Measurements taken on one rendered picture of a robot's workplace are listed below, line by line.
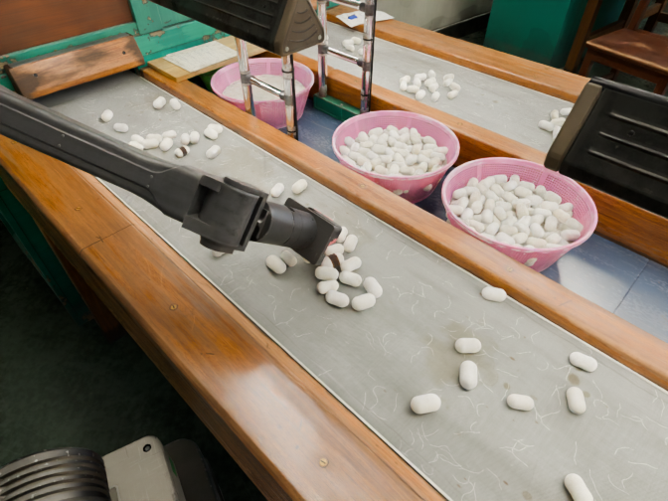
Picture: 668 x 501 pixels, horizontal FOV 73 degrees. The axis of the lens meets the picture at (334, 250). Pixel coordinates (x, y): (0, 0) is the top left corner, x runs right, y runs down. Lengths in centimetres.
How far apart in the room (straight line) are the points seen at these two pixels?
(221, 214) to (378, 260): 31
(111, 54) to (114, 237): 63
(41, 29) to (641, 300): 136
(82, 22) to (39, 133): 77
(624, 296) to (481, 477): 46
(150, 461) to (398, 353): 48
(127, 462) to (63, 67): 89
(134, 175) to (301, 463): 37
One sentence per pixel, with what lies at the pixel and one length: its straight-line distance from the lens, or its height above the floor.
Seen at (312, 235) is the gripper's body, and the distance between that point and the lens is 65.
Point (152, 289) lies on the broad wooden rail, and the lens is 71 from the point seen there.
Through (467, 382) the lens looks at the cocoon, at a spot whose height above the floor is 76.
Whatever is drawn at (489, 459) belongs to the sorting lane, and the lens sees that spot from 59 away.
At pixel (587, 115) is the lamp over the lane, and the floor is 109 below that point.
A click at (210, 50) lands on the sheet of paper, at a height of 78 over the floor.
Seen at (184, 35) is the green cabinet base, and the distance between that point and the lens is 147.
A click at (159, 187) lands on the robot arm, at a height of 96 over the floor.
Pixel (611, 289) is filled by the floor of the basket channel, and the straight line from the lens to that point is 92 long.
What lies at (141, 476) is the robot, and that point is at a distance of 90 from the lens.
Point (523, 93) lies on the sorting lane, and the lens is 133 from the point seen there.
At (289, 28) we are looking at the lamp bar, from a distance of 63.
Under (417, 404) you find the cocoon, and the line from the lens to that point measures 58.
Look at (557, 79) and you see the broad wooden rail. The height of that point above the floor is 76.
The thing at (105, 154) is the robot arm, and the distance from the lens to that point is 58.
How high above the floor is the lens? 127
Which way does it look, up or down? 44 degrees down
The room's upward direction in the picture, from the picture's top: straight up
